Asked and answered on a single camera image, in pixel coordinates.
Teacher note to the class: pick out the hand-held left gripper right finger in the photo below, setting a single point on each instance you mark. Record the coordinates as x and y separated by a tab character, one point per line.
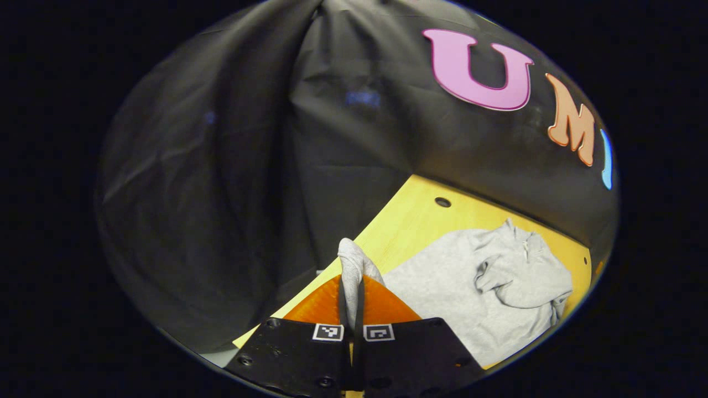
409	354

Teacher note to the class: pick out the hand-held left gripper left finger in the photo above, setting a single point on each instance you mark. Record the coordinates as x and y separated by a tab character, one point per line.
293	354

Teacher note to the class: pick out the grey sweatshirt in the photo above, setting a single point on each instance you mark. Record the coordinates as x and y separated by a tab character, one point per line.
470	293

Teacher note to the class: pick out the black backdrop cloth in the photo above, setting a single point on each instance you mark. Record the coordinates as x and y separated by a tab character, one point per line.
221	166

